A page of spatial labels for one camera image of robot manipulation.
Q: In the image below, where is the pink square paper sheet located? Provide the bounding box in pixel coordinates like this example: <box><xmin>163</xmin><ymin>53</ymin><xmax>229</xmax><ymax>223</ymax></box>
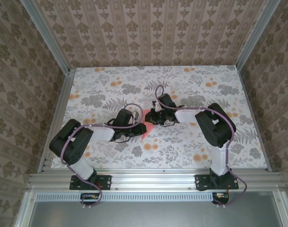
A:
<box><xmin>141</xmin><ymin>109</ymin><xmax>159</xmax><ymax>140</ymax></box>

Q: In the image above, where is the grey sheet metal panel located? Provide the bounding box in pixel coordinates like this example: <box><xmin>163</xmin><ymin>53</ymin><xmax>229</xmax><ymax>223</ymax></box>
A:
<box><xmin>15</xmin><ymin>191</ymin><xmax>288</xmax><ymax>227</ymax></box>

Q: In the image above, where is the floral patterned table mat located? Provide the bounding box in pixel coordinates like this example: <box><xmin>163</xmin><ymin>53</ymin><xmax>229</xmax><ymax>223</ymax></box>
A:
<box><xmin>50</xmin><ymin>66</ymin><xmax>269</xmax><ymax>170</ymax></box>

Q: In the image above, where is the aluminium extrusion beam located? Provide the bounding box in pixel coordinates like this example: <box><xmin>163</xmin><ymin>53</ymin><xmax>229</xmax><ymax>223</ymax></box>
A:
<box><xmin>27</xmin><ymin>172</ymin><xmax>286</xmax><ymax>191</ymax></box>

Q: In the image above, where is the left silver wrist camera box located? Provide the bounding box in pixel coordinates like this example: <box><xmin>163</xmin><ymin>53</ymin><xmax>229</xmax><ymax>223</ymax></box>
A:
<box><xmin>131</xmin><ymin>110</ymin><xmax>142</xmax><ymax>124</ymax></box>

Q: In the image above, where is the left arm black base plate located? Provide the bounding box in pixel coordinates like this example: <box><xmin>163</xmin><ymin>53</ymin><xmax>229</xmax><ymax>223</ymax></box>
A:
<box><xmin>69</xmin><ymin>174</ymin><xmax>112</xmax><ymax>191</ymax></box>

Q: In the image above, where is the aluminium table side rail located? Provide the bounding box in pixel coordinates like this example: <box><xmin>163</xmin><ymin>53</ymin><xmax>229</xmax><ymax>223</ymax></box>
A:
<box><xmin>36</xmin><ymin>68</ymin><xmax>76</xmax><ymax>173</ymax></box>
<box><xmin>236</xmin><ymin>66</ymin><xmax>273</xmax><ymax>173</ymax></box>

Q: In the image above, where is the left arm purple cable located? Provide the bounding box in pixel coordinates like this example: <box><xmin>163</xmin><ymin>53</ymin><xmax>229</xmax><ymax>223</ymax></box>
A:
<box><xmin>60</xmin><ymin>103</ymin><xmax>144</xmax><ymax>210</ymax></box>

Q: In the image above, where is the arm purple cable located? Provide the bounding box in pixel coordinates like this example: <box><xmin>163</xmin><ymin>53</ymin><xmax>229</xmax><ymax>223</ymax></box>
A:
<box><xmin>60</xmin><ymin>103</ymin><xmax>144</xmax><ymax>210</ymax></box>
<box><xmin>155</xmin><ymin>85</ymin><xmax>248</xmax><ymax>209</ymax></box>

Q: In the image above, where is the slotted grey cable duct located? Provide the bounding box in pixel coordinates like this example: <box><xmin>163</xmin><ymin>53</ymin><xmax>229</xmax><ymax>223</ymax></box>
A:
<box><xmin>36</xmin><ymin>192</ymin><xmax>230</xmax><ymax>202</ymax></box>

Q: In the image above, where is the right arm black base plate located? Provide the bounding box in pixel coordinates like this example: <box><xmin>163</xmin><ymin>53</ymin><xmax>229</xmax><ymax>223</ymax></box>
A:
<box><xmin>195</xmin><ymin>174</ymin><xmax>239</xmax><ymax>192</ymax></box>

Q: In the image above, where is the black cable connector block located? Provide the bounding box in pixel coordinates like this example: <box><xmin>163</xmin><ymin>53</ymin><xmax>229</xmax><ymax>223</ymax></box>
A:
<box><xmin>212</xmin><ymin>192</ymin><xmax>230</xmax><ymax>205</ymax></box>
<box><xmin>80</xmin><ymin>192</ymin><xmax>102</xmax><ymax>206</ymax></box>

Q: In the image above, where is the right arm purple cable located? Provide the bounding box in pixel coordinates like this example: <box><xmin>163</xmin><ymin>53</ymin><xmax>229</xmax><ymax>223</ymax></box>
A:
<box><xmin>155</xmin><ymin>85</ymin><xmax>248</xmax><ymax>209</ymax></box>

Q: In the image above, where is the aluminium frame post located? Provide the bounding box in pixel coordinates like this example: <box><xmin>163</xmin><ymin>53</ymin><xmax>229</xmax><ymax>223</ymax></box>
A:
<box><xmin>20</xmin><ymin>0</ymin><xmax>72</xmax><ymax>75</ymax></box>
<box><xmin>235</xmin><ymin>0</ymin><xmax>282</xmax><ymax>70</ymax></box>

